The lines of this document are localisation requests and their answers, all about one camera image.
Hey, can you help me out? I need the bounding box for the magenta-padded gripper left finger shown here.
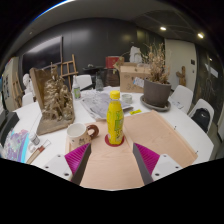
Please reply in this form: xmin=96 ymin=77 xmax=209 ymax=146
xmin=43 ymin=142 xmax=93 ymax=186

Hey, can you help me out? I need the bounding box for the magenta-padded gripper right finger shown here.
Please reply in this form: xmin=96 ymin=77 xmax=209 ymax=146
xmin=132 ymin=142 xmax=181 ymax=186

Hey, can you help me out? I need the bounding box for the yellow drink bottle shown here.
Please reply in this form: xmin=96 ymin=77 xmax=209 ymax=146
xmin=106 ymin=90 xmax=125 ymax=146

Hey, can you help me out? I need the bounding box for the flat paintbrush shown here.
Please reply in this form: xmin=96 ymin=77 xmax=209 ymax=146
xmin=25 ymin=139 xmax=53 ymax=165

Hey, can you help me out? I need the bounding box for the small white-lidded jar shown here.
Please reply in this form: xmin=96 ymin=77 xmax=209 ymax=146
xmin=28 ymin=132 xmax=41 ymax=147

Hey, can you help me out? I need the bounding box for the light wooden board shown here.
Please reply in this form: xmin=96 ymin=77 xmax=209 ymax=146
xmin=64 ymin=109 xmax=199 ymax=191

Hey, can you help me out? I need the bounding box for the iridescent colourful sheet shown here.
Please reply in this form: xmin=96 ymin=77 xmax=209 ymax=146
xmin=1 ymin=129 xmax=31 ymax=164

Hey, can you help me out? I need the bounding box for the black backpack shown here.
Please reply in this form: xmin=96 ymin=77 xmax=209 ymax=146
xmin=191 ymin=108 xmax=211 ymax=129

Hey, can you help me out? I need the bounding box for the grey plant saucer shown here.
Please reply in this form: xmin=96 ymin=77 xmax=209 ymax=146
xmin=139 ymin=94 xmax=172 ymax=113

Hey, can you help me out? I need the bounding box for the black foam block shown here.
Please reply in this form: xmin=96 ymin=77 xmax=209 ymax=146
xmin=0 ymin=111 xmax=20 ymax=146

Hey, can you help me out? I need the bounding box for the yellow tag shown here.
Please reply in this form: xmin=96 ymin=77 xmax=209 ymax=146
xmin=129 ymin=108 xmax=143 ymax=116

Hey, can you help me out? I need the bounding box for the golden sculpture on wooden base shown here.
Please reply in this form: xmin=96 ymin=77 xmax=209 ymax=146
xmin=29 ymin=63 xmax=76 ymax=136

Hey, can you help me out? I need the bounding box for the white chair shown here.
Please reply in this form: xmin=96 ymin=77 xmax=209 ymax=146
xmin=21 ymin=92 xmax=36 ymax=107
xmin=188 ymin=98 xmax=215 ymax=134
xmin=169 ymin=84 xmax=194 ymax=114
xmin=74 ymin=74 xmax=93 ymax=91

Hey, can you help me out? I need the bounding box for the spread newspaper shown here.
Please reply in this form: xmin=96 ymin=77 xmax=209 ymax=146
xmin=79 ymin=89 xmax=134 ymax=121

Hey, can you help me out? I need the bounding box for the grey pot with dried plant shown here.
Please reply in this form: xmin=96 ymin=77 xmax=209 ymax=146
xmin=141 ymin=42 xmax=173 ymax=108

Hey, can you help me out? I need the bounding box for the white spray bottle green label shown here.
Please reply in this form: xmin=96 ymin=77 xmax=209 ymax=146
xmin=72 ymin=75 xmax=82 ymax=100

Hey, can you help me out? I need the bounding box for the small glass cup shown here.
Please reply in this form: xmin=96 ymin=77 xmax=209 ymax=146
xmin=120 ymin=93 xmax=133 ymax=105

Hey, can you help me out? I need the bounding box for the wooden easel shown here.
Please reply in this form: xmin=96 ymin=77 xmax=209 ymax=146
xmin=59 ymin=54 xmax=79 ymax=89
xmin=12 ymin=71 xmax=24 ymax=108

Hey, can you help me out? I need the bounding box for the white plaster bust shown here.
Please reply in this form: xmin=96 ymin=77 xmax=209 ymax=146
xmin=22 ymin=73 xmax=34 ymax=96

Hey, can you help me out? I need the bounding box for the small wooden figure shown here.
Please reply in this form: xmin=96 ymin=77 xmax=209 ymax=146
xmin=175 ymin=65 xmax=188 ymax=87

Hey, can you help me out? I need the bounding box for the clear glass bottle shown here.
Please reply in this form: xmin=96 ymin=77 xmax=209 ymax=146
xmin=95 ymin=71 xmax=105 ymax=92

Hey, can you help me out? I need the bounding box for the cardboard box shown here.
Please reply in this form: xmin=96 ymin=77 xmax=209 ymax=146
xmin=119 ymin=63 xmax=153 ymax=94

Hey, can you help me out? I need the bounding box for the white cabinet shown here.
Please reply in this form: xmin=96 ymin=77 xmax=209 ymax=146
xmin=1 ymin=56 xmax=21 ymax=111

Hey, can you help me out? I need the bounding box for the red box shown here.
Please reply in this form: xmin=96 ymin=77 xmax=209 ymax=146
xmin=105 ymin=55 xmax=121 ymax=69

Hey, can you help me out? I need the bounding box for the white dotted mug brown handle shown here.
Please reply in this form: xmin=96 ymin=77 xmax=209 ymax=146
xmin=66 ymin=122 xmax=100 ymax=150

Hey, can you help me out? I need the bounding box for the dark wall screen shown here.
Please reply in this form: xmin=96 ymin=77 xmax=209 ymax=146
xmin=21 ymin=35 xmax=64 ymax=76

